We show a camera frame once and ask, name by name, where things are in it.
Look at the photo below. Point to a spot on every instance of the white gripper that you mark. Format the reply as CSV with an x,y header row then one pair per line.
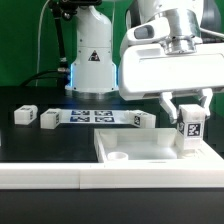
x,y
156,64

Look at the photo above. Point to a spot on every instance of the white square tabletop tray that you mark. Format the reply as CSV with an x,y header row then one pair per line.
x,y
143,145

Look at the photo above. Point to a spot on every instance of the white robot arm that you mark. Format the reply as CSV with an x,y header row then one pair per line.
x,y
185,16

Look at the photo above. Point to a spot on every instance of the white L-shaped fence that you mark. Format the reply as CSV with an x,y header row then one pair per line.
x,y
50,161

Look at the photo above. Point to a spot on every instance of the blue tag sheet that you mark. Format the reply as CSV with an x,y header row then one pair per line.
x,y
92,116

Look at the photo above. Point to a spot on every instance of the black camera stand pole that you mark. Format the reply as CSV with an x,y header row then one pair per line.
x,y
66,9

